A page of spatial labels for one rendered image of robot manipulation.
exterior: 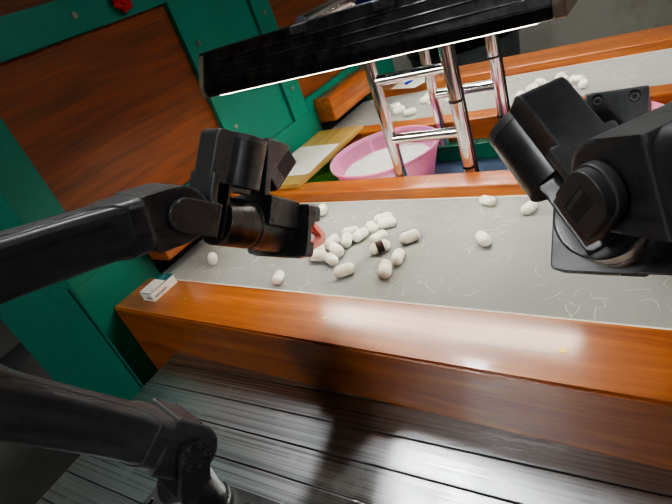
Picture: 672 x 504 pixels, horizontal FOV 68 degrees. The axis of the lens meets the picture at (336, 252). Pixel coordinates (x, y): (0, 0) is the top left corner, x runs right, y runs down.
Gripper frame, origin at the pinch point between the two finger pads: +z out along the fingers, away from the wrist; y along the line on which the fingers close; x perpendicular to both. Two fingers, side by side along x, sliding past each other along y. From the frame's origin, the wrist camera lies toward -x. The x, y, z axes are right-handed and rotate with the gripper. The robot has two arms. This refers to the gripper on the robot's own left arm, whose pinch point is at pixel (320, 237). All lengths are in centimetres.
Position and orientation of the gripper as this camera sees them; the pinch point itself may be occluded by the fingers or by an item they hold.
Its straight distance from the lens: 71.3
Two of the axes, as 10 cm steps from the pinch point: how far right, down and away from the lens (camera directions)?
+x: -0.7, 10.0, -0.4
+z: 5.8, 0.8, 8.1
